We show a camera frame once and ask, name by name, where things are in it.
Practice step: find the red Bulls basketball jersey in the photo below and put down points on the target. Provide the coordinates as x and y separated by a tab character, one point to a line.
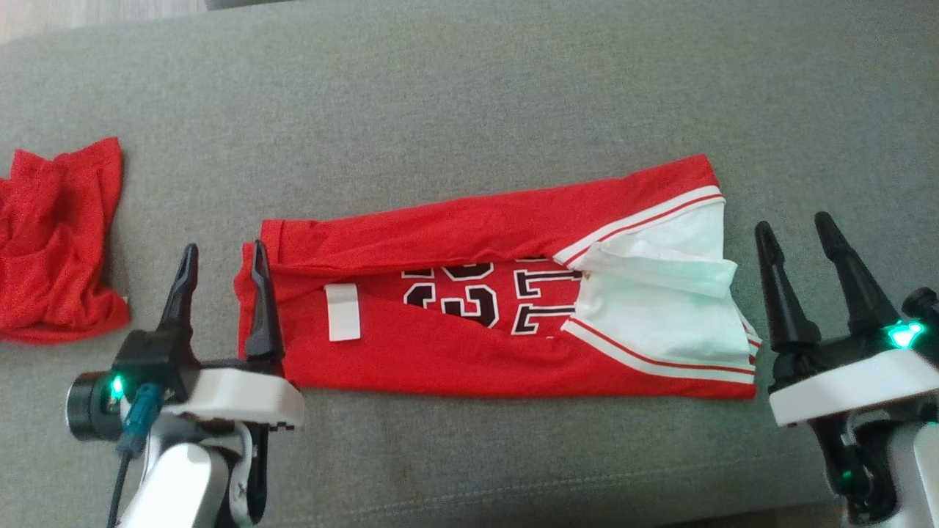
440	235

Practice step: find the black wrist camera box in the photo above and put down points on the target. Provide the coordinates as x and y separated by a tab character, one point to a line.
150	363
923	304

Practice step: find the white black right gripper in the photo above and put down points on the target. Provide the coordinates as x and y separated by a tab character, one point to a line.
851	385

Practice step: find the large grey sofa chaise cushion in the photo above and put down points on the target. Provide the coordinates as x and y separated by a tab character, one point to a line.
469	88

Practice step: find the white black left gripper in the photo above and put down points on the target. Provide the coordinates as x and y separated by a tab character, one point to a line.
242	396

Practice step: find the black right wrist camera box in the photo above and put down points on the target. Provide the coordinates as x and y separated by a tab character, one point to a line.
923	304

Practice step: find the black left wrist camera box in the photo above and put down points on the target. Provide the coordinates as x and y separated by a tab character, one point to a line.
150	363

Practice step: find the plain red mesh garment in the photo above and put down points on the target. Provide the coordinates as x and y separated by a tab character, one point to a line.
59	242

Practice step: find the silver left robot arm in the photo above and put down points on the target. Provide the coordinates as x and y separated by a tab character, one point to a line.
176	484

